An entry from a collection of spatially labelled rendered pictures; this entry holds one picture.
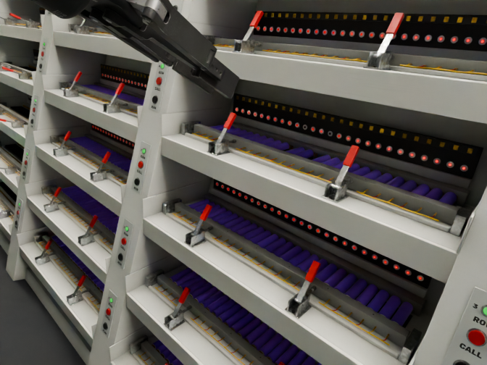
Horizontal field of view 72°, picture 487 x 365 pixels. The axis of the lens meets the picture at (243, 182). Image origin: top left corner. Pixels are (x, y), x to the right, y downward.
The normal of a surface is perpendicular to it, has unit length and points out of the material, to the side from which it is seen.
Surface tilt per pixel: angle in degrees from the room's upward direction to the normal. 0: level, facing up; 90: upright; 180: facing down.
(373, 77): 105
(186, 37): 91
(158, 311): 15
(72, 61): 90
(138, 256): 90
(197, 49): 91
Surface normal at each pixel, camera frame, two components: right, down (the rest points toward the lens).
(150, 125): -0.62, -0.03
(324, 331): 0.09, -0.92
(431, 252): -0.67, 0.22
